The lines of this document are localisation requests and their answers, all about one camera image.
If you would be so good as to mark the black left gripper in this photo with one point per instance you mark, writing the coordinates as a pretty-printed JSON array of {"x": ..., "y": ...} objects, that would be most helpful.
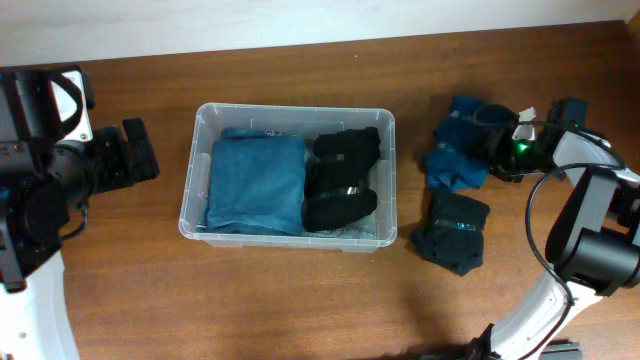
[{"x": 135, "y": 166}]

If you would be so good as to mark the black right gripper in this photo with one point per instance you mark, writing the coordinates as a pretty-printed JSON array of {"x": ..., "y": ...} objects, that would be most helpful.
[{"x": 502, "y": 171}]

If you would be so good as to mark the blue taped cloth bundle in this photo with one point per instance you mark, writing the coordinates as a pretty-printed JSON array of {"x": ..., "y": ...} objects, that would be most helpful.
[{"x": 452, "y": 165}]

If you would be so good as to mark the clear plastic storage bin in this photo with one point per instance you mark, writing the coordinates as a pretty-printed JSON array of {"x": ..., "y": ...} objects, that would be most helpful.
[{"x": 308, "y": 122}]

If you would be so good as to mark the small black taped cloth bundle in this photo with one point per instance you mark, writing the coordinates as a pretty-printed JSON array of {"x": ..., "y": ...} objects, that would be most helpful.
[{"x": 453, "y": 235}]

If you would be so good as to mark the dark blue jeans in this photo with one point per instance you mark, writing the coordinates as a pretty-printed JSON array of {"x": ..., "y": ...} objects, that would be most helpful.
[{"x": 257, "y": 182}]

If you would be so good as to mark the light blue jeans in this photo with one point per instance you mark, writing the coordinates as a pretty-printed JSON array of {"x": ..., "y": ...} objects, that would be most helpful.
[{"x": 350, "y": 231}]

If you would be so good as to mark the large black taped cloth bundle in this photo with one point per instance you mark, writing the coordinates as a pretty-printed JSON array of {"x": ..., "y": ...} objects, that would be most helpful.
[{"x": 366, "y": 136}]

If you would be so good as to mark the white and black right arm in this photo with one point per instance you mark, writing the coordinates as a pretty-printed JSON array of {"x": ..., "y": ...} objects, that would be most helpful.
[{"x": 592, "y": 249}]

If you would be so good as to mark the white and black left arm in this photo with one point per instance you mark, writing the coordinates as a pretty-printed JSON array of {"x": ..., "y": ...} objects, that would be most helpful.
[{"x": 52, "y": 163}]

